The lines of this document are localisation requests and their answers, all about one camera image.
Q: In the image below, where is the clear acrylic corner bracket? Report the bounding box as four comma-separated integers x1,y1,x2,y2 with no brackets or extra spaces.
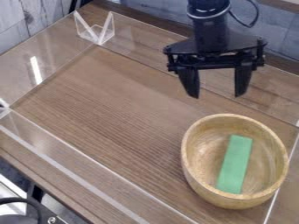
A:
74,11,115,46

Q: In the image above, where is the black table frame bracket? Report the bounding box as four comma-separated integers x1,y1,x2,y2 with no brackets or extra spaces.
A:
26,184,79,224

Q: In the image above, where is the wooden bowl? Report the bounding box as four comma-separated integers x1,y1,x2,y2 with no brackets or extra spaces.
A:
182,114,289,209

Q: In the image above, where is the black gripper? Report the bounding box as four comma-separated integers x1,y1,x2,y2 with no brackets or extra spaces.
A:
163,37,267,99

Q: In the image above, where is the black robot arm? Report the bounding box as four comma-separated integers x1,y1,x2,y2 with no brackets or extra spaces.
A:
163,0,267,98

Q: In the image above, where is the green rectangular stick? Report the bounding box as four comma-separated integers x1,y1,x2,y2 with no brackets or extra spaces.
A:
217,135,253,194

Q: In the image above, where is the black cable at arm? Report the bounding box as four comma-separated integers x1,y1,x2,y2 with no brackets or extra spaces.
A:
229,0,261,29

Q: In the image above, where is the black cable lower left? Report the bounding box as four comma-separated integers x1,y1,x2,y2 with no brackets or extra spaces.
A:
0,197,43,224

